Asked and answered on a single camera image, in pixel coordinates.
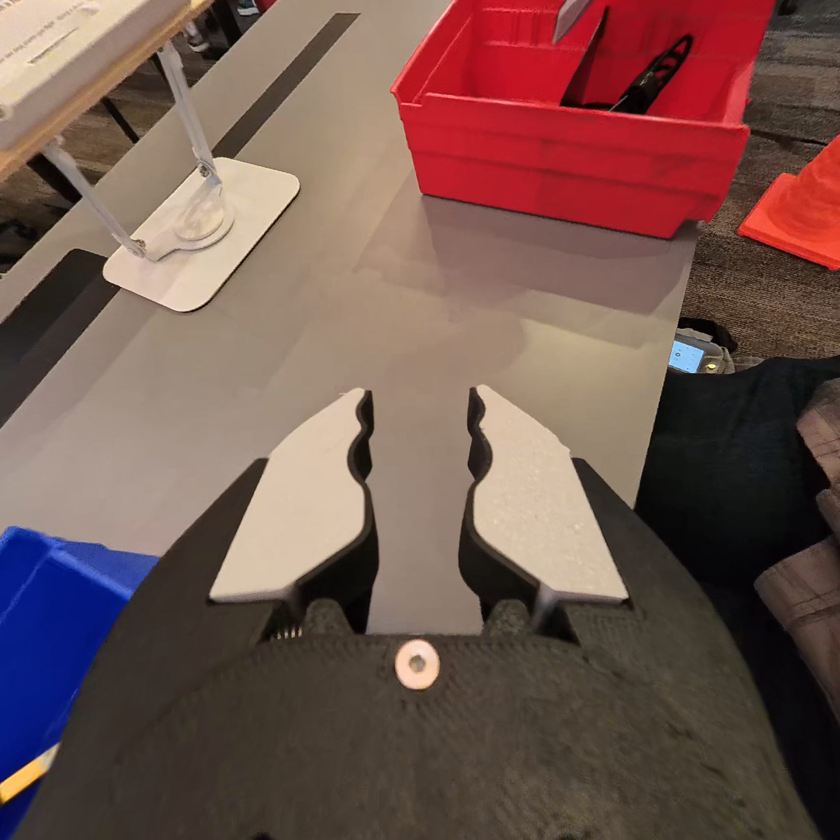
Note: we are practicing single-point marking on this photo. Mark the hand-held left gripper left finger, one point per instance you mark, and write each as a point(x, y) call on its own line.
point(295, 518)

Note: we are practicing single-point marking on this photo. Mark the black bin divider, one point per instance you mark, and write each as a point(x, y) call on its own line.
point(584, 65)

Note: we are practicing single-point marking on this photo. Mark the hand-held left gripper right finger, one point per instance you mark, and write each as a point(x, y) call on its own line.
point(544, 518)

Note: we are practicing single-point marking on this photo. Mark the orange traffic cone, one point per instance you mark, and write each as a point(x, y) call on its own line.
point(800, 210)

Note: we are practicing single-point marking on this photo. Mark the blue plastic bin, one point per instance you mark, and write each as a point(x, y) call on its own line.
point(52, 623)

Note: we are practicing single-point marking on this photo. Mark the red plastic bin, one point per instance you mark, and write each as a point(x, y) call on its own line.
point(558, 157)

